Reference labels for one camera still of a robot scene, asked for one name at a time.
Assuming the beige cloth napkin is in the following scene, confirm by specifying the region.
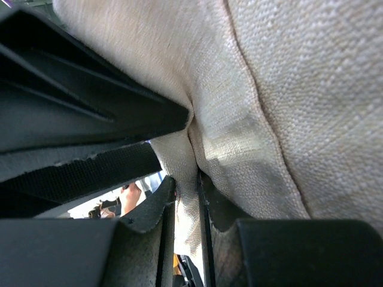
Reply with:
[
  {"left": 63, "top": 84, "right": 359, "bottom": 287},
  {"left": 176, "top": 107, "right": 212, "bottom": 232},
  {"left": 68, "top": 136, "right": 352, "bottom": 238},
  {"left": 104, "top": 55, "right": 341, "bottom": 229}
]
[{"left": 53, "top": 1, "right": 382, "bottom": 258}]

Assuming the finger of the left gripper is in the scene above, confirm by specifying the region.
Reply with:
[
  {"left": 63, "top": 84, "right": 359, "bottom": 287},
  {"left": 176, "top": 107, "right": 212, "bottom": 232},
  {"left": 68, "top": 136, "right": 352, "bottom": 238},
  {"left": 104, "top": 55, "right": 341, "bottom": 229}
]
[
  {"left": 1, "top": 7, "right": 189, "bottom": 152},
  {"left": 1, "top": 143, "right": 161, "bottom": 218}
]

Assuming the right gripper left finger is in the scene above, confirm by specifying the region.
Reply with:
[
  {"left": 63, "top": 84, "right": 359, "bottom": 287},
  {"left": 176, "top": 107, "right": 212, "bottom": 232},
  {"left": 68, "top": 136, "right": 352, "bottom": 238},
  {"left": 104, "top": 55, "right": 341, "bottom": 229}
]
[{"left": 1, "top": 176, "right": 175, "bottom": 286}]

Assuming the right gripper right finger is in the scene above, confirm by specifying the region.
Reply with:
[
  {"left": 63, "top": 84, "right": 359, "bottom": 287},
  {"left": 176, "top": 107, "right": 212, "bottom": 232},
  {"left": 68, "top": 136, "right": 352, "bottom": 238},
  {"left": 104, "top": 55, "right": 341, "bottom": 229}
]
[{"left": 198, "top": 173, "right": 382, "bottom": 286}]

